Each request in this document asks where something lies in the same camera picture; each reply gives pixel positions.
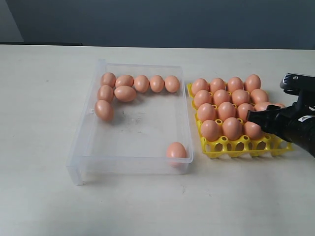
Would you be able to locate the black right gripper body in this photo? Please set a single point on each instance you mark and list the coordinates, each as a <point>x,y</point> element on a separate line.
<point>298,127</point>

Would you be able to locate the brown egg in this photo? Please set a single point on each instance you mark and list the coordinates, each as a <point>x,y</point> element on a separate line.
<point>156,83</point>
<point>172,84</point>
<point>124,80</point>
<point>242,111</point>
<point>201,97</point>
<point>240,96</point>
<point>221,96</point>
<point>108,79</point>
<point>104,110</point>
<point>141,83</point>
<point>206,112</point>

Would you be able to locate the brown egg placed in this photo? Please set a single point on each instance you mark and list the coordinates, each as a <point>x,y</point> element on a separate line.
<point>234,83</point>
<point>199,84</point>
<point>217,84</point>

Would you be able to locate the yellow plastic egg tray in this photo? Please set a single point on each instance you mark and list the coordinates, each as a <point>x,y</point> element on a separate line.
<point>269,143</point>

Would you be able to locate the brown egg front right corner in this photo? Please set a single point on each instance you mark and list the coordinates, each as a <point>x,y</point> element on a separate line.
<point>176,151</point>

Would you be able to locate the clear plastic bin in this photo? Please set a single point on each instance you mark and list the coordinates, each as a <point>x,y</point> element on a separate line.
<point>137,139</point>

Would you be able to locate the black object behind table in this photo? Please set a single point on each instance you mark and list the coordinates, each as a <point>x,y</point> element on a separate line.
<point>41,43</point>

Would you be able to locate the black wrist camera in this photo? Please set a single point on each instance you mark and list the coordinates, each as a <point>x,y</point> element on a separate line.
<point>302,86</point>

